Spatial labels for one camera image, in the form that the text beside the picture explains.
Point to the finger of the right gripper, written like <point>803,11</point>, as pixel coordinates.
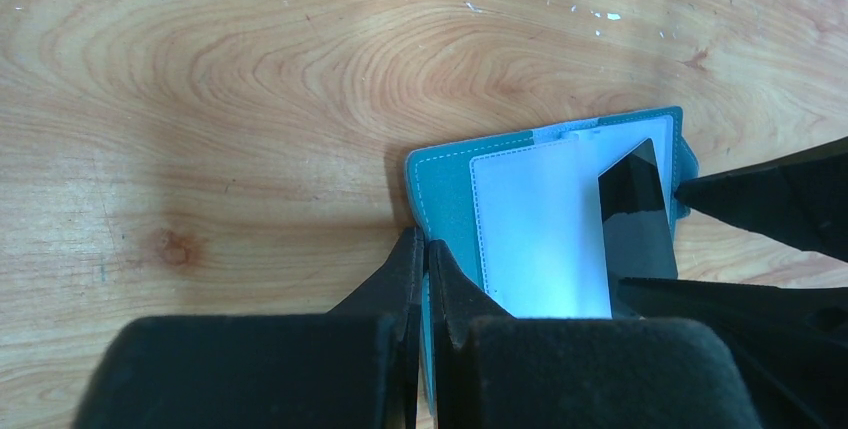
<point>799,200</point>
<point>789,345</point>

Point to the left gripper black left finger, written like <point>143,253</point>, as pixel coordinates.
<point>354,366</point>

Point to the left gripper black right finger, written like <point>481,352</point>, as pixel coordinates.
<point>493,370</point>

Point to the blue leather card holder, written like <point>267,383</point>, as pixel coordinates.
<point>521,214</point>

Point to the silver card with black stripe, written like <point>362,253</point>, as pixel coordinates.
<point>637,236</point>

